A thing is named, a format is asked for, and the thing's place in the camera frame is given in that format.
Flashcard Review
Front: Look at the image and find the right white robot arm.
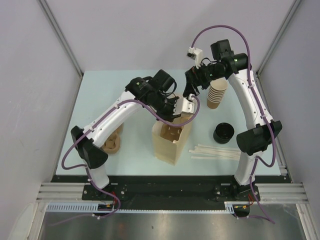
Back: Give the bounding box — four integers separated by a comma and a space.
183, 39, 283, 201

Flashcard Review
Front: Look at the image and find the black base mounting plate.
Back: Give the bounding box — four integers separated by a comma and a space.
51, 175, 291, 210

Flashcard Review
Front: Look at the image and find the white slotted cable duct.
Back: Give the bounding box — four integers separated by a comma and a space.
46, 201, 250, 214

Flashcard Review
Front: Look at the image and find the stack of black lids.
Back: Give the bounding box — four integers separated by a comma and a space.
213, 122, 235, 144

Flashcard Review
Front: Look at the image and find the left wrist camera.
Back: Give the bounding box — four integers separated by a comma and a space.
173, 94, 197, 116

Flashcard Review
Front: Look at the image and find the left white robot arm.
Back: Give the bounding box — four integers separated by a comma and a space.
71, 69, 178, 200

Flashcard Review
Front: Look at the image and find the white wrapped straws bundle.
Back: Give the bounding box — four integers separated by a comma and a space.
188, 144, 241, 161

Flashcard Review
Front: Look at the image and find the brown pulp cup carrier stack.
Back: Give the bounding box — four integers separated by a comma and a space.
101, 124, 124, 155

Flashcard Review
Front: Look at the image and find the stack of paper cups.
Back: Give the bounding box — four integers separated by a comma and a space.
206, 78, 228, 109

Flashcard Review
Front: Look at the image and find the brown paper bag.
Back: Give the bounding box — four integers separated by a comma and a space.
151, 121, 193, 166

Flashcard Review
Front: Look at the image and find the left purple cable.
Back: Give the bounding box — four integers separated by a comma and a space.
48, 95, 201, 227

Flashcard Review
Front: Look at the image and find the single brown pulp cup carrier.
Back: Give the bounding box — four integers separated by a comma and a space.
160, 124, 183, 144

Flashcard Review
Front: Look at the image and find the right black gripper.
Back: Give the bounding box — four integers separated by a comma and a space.
183, 60, 225, 98

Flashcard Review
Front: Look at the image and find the purple cable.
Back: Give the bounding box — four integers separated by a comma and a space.
191, 24, 278, 224
48, 95, 201, 227

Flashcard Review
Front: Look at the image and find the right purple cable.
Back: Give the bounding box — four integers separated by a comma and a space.
191, 24, 278, 224

